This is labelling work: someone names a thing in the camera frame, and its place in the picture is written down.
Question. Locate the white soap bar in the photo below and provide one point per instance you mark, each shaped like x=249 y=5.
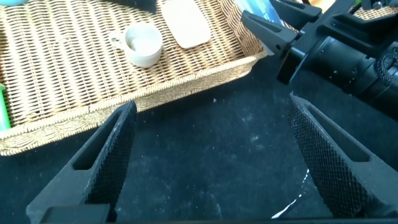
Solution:
x=186 y=25

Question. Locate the yellow green dish brush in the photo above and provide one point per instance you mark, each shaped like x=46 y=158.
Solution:
x=3 y=109

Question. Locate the black right camera mount bracket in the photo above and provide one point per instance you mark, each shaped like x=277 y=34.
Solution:
x=357 y=25

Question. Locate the black curved wedge block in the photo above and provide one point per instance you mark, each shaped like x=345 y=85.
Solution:
x=136 y=4

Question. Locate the small beige cup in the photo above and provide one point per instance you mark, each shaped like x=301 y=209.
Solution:
x=143 y=46

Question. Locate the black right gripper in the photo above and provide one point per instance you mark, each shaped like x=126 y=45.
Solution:
x=301 y=53

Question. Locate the wicker basket with kitchenware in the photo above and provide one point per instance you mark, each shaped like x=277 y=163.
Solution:
x=62 y=77

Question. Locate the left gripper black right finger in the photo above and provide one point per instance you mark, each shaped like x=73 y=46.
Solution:
x=329 y=168

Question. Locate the clear plastic slim case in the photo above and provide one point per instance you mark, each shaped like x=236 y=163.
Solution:
x=258 y=7

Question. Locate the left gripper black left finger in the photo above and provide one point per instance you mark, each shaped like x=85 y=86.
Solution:
x=102 y=174

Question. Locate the teal thermos with purple lid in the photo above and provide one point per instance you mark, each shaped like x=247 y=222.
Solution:
x=12 y=2

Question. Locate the wicker basket with food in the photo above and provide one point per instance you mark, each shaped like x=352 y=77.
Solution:
x=373 y=13

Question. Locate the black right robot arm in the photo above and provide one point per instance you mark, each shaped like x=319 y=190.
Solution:
x=357 y=74

